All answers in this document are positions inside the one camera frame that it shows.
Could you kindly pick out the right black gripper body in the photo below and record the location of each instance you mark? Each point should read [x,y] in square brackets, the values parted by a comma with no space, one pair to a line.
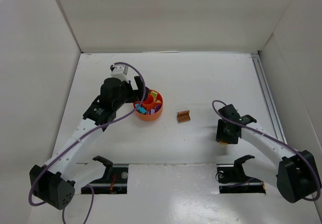
[224,137]

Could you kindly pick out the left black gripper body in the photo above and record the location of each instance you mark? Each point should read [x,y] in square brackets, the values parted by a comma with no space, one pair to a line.
[132,90]

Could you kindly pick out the purple small lego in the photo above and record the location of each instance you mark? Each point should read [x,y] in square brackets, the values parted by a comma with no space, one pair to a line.
[157,107]

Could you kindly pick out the purple curved lego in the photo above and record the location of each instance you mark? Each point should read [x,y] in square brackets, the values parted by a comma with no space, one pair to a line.
[151,111]

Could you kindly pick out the brown long lego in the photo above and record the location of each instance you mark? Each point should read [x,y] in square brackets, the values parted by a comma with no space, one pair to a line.
[183,118]
[183,113]

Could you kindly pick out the cyan long lego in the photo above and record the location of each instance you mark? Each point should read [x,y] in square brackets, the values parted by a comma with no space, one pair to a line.
[141,110]

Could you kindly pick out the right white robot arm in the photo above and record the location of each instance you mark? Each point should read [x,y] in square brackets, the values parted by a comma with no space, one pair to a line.
[292,172]

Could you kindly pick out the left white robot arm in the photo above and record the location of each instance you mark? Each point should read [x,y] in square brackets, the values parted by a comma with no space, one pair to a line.
[55,182]

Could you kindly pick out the orange round divided container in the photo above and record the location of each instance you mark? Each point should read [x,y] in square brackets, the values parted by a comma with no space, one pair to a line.
[148,104]

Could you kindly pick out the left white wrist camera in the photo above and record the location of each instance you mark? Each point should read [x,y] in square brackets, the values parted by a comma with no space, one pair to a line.
[119,71]

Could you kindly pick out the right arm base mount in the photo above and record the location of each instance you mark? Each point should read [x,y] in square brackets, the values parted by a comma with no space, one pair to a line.
[233,180]

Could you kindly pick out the aluminium rail right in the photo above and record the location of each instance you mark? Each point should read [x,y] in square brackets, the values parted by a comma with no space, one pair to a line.
[268,99]

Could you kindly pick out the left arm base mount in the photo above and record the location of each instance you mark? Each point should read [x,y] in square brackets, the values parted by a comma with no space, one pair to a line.
[113,180]

